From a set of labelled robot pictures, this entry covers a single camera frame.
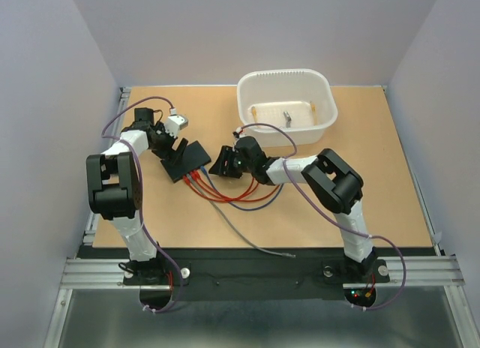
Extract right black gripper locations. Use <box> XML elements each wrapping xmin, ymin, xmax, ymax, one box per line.
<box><xmin>207</xmin><ymin>145</ymin><xmax>254</xmax><ymax>179</ymax></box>

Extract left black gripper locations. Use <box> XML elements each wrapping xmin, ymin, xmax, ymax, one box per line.
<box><xmin>151</xmin><ymin>121</ymin><xmax>188</xmax><ymax>166</ymax></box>

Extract blue patch cable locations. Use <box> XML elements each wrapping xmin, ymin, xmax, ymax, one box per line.
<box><xmin>200</xmin><ymin>166</ymin><xmax>284</xmax><ymax>213</ymax></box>

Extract yellow patch cable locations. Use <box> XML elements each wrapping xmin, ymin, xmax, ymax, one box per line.
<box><xmin>250</xmin><ymin>99</ymin><xmax>319</xmax><ymax>125</ymax></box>

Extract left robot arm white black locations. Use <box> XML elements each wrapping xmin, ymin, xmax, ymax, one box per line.
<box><xmin>86</xmin><ymin>107</ymin><xmax>188</xmax><ymax>284</ymax></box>

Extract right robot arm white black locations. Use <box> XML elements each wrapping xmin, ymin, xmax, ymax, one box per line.
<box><xmin>208</xmin><ymin>136</ymin><xmax>377</xmax><ymax>281</ymax></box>

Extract small metal clip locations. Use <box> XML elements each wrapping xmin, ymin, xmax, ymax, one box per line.
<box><xmin>283</xmin><ymin>111</ymin><xmax>293</xmax><ymax>128</ymax></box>

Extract white plastic tub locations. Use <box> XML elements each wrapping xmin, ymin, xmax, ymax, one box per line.
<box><xmin>236</xmin><ymin>69</ymin><xmax>338</xmax><ymax>148</ymax></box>

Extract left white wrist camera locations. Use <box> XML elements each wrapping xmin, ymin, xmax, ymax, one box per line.
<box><xmin>164</xmin><ymin>115</ymin><xmax>188</xmax><ymax>137</ymax></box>

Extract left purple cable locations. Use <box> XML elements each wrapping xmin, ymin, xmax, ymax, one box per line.
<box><xmin>100</xmin><ymin>96</ymin><xmax>188</xmax><ymax>314</ymax></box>

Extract purple cable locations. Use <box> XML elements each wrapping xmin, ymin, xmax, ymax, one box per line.
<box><xmin>232</xmin><ymin>123</ymin><xmax>407</xmax><ymax>312</ymax></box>
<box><xmin>100</xmin><ymin>96</ymin><xmax>188</xmax><ymax>314</ymax></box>

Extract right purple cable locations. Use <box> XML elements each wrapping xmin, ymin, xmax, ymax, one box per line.
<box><xmin>232</xmin><ymin>123</ymin><xmax>407</xmax><ymax>312</ymax></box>

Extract grey patch cable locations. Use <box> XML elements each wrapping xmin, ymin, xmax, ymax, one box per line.
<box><xmin>187</xmin><ymin>182</ymin><xmax>297</xmax><ymax>259</ymax></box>

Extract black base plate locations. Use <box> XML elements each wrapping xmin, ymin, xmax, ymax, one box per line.
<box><xmin>76</xmin><ymin>244</ymin><xmax>440</xmax><ymax>302</ymax></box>

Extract aluminium rail frame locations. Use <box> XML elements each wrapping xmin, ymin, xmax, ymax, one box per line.
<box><xmin>59</xmin><ymin>87</ymin><xmax>476</xmax><ymax>347</ymax></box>

